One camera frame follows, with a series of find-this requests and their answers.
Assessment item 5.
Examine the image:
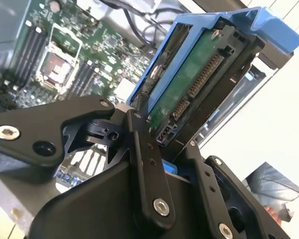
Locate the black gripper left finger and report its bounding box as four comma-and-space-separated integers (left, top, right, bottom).
0, 95, 177, 229

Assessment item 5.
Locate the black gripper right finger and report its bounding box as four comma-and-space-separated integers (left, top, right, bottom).
185, 140, 293, 239

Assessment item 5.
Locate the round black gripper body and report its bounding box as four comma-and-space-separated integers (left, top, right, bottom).
27, 158, 210, 239

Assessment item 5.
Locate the hard disk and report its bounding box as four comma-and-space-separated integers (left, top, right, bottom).
126, 6, 299, 177

